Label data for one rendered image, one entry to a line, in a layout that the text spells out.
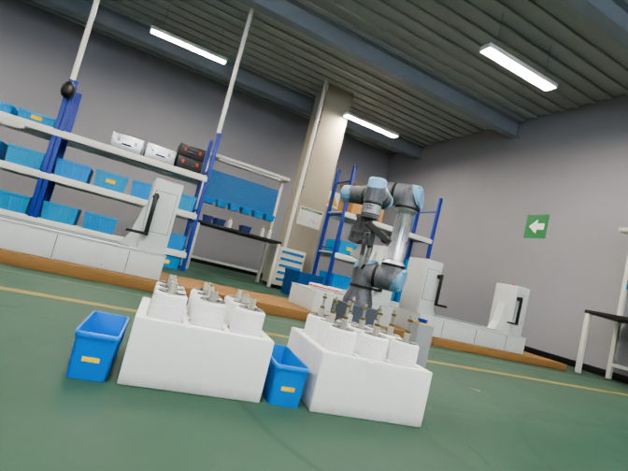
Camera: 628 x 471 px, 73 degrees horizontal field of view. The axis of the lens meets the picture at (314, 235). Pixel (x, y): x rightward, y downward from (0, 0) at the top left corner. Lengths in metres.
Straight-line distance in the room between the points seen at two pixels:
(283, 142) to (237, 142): 1.12
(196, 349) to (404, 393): 0.67
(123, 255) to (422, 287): 2.69
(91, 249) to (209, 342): 2.10
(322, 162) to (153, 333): 7.24
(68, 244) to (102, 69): 7.12
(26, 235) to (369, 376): 2.49
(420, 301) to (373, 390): 2.94
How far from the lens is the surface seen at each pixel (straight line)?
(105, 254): 3.25
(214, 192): 7.38
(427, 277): 4.33
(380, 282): 2.10
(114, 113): 9.85
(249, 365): 1.29
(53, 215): 5.95
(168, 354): 1.26
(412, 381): 1.48
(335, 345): 1.38
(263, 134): 10.30
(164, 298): 1.26
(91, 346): 1.26
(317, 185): 8.17
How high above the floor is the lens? 0.40
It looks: 5 degrees up
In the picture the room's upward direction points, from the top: 14 degrees clockwise
